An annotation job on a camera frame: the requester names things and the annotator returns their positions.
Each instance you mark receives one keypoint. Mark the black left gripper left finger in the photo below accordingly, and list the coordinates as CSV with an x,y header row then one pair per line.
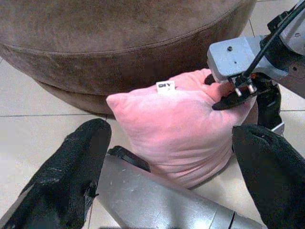
x,y
62,171

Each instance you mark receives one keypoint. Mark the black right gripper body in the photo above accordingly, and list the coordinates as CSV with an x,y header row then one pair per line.
x,y
269,105

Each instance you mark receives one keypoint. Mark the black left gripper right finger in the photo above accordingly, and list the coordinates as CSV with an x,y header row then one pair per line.
x,y
276,176

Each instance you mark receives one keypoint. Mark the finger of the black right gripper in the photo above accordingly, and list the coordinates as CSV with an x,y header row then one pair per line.
x,y
210,80
233,101

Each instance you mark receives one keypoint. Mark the pink velvet pillow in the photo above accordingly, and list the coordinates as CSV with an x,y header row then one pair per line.
x,y
166,124

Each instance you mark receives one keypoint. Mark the brown round velvet sofa chair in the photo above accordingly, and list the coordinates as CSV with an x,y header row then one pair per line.
x,y
119,35

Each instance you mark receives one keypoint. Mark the silver robot leg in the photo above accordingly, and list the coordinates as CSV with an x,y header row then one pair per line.
x,y
155,198

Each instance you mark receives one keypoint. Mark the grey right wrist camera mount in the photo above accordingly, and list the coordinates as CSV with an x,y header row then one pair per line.
x,y
233,57

